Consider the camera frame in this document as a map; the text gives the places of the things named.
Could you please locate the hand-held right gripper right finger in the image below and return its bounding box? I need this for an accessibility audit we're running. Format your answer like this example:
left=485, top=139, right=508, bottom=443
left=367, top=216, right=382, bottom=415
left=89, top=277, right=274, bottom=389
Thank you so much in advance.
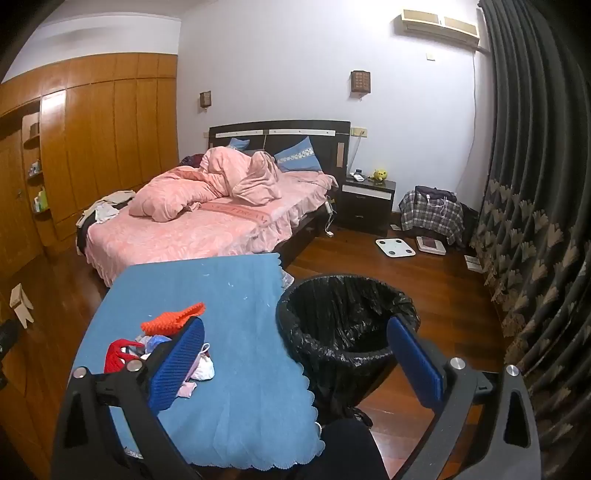
left=387, top=318, right=542, bottom=480

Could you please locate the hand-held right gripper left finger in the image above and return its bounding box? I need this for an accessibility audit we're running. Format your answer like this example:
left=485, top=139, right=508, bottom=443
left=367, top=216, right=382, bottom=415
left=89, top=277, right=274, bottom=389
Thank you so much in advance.
left=51, top=318, right=206, bottom=480

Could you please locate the trash bin with black bag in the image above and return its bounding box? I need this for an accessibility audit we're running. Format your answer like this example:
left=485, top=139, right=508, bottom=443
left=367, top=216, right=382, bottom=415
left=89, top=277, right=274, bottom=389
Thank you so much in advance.
left=276, top=274, right=421, bottom=411

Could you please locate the blue plastic bag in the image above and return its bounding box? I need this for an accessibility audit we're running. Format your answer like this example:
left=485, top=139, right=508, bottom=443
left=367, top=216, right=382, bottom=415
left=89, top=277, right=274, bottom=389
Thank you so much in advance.
left=139, top=335, right=174, bottom=356

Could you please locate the orange knitted cloth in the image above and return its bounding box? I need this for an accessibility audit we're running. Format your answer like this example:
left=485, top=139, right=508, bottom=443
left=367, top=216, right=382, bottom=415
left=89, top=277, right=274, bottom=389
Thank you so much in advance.
left=141, top=302, right=205, bottom=336

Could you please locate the blue scalloped table cloth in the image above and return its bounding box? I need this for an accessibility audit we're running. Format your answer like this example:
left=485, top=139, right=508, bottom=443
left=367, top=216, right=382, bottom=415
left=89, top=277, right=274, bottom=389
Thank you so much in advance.
left=74, top=253, right=326, bottom=469

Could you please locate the person's dark trouser leg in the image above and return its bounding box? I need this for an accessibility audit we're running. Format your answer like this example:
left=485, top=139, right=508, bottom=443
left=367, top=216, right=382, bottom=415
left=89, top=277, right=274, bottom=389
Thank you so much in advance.
left=295, top=406, right=389, bottom=480

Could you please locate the white bathroom scale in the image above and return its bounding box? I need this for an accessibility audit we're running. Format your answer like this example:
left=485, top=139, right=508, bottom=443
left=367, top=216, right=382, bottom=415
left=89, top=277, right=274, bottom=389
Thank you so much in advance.
left=375, top=237, right=417, bottom=259

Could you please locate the scale with dark centre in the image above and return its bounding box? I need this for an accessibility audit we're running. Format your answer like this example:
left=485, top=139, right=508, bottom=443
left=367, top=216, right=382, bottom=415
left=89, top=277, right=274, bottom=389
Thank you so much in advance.
left=416, top=236, right=448, bottom=256

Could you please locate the pink bedspread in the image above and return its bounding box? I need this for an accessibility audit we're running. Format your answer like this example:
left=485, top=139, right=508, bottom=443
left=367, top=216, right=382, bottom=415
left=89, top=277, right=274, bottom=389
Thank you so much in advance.
left=85, top=168, right=340, bottom=287

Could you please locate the plaid bag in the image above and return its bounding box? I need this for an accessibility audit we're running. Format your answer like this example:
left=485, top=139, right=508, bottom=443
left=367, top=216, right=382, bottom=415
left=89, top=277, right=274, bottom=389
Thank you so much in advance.
left=398, top=189, right=465, bottom=246

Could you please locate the dark nightstand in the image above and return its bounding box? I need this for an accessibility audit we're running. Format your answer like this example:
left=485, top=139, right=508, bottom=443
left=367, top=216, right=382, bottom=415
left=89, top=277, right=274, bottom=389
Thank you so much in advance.
left=333, top=178, right=397, bottom=237

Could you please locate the pile of light clothes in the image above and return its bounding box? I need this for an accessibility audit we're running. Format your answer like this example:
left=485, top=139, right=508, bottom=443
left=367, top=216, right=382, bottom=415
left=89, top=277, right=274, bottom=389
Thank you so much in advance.
left=76, top=190, right=136, bottom=227

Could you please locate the pink quilt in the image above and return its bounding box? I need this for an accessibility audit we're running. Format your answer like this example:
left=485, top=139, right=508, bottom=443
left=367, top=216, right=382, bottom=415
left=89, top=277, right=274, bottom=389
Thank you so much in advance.
left=128, top=147, right=283, bottom=223

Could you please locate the dark bag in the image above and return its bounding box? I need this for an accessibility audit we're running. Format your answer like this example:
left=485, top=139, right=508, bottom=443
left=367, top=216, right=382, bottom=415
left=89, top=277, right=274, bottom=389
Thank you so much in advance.
left=414, top=185, right=458, bottom=205

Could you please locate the dark patterned curtain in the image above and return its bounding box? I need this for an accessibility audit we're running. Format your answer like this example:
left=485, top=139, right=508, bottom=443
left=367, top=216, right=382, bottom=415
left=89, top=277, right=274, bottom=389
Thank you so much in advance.
left=468, top=0, right=591, bottom=444

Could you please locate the large blue pillow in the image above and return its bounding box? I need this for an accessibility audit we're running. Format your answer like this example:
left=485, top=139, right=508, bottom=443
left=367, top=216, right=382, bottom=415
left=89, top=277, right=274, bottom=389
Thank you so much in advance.
left=273, top=137, right=322, bottom=172

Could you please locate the dark wooden bed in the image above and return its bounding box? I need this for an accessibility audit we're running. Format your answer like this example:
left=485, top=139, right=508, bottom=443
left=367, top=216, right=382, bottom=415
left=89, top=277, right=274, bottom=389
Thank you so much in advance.
left=76, top=120, right=352, bottom=287

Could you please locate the wooden wardrobe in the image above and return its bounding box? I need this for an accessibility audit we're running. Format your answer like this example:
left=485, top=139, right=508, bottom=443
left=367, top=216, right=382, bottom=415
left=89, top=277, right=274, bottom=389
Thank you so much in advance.
left=0, top=52, right=180, bottom=278

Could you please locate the wall air conditioner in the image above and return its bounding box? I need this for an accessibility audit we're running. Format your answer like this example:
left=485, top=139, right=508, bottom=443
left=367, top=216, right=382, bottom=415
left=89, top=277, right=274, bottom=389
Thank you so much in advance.
left=399, top=8, right=481, bottom=47

